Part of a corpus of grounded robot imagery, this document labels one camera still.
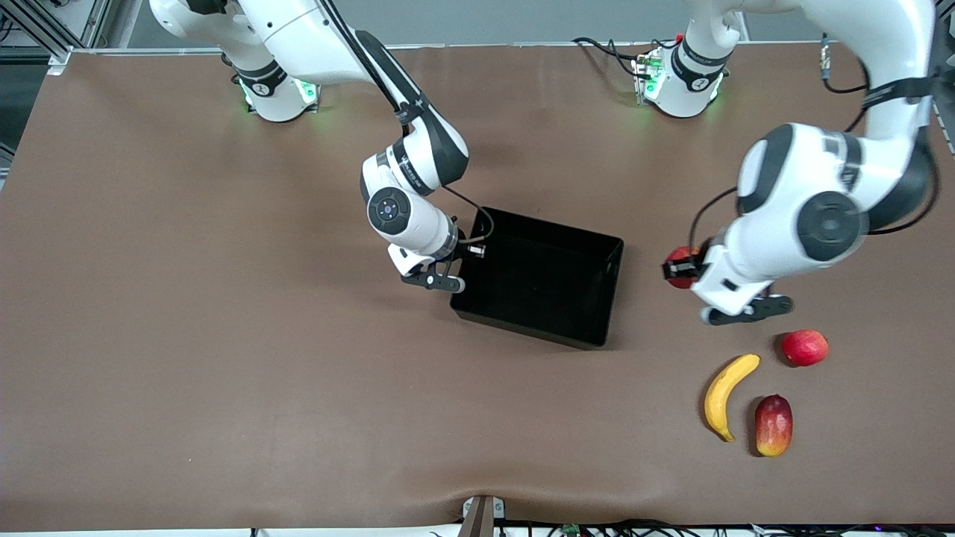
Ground black plastic box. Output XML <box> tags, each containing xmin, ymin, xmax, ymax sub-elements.
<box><xmin>449</xmin><ymin>207</ymin><xmax>625</xmax><ymax>351</ymax></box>

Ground yellow banana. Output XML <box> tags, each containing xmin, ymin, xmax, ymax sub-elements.
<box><xmin>704</xmin><ymin>354</ymin><xmax>761</xmax><ymax>443</ymax></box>

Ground small red yellow apple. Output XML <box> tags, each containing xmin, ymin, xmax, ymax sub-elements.
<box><xmin>666</xmin><ymin>246</ymin><xmax>704</xmax><ymax>290</ymax></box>

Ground brown table mat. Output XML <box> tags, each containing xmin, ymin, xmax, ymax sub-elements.
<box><xmin>0</xmin><ymin>41</ymin><xmax>955</xmax><ymax>532</ymax></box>

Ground red yellow mango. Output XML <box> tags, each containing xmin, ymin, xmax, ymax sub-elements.
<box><xmin>754</xmin><ymin>395</ymin><xmax>794</xmax><ymax>457</ymax></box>

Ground black left arm base cables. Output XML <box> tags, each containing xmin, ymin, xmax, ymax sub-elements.
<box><xmin>572</xmin><ymin>36</ymin><xmax>651</xmax><ymax>81</ymax></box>

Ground red peach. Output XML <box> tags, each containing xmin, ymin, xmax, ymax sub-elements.
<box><xmin>781</xmin><ymin>329</ymin><xmax>830</xmax><ymax>368</ymax></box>

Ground aluminium frame profile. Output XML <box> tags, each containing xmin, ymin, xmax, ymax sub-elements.
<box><xmin>0</xmin><ymin>0</ymin><xmax>113</xmax><ymax>66</ymax></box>

